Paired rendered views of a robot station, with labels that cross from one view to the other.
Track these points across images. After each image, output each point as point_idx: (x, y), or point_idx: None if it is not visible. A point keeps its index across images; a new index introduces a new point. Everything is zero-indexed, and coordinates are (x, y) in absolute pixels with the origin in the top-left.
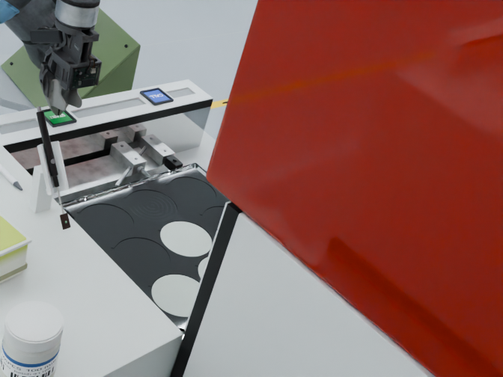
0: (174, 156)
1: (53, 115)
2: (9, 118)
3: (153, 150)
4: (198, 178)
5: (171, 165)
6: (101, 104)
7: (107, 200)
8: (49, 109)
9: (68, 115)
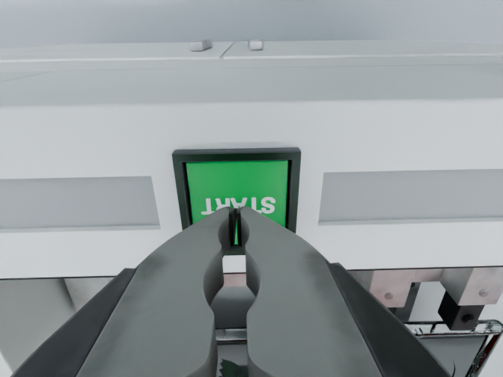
0: (480, 308)
1: (225, 197)
2: (32, 148)
3: (464, 269)
4: (455, 359)
5: (448, 313)
6: (492, 167)
7: (235, 353)
8: (226, 160)
9: (288, 209)
